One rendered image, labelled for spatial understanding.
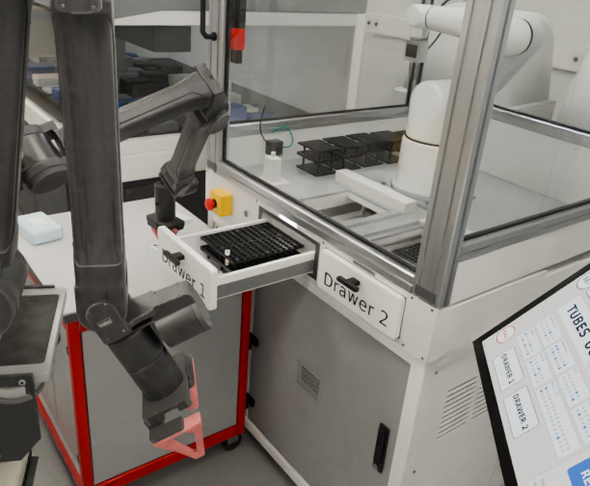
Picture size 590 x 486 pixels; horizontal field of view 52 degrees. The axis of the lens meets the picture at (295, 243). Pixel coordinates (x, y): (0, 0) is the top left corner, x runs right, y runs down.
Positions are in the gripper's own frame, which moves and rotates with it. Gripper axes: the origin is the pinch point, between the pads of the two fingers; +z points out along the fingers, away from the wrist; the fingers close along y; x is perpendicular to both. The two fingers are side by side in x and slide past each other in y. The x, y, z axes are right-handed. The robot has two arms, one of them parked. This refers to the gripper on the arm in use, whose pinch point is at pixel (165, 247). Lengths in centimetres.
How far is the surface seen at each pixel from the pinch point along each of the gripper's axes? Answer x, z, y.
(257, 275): -1.7, -6.3, -36.5
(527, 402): 12, -22, -110
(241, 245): -6.2, -8.8, -25.3
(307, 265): -17.2, -5.0, -39.4
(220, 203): -22.9, -6.9, 2.8
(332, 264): -16, -10, -48
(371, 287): -14, -10, -63
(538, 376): 8, -24, -110
